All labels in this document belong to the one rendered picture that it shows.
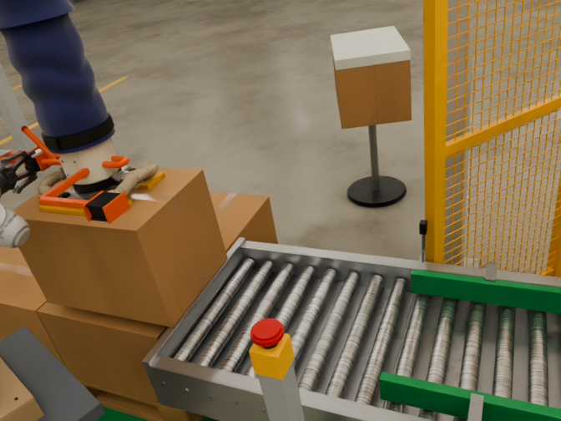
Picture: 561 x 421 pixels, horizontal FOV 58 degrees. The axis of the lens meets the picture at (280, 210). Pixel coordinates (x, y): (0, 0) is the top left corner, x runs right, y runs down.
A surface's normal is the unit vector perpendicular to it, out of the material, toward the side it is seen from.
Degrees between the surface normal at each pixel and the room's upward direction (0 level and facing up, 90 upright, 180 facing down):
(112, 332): 90
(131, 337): 90
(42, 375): 0
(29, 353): 0
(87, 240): 90
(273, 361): 90
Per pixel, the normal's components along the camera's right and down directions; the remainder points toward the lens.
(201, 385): -0.38, 0.53
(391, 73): -0.04, 0.52
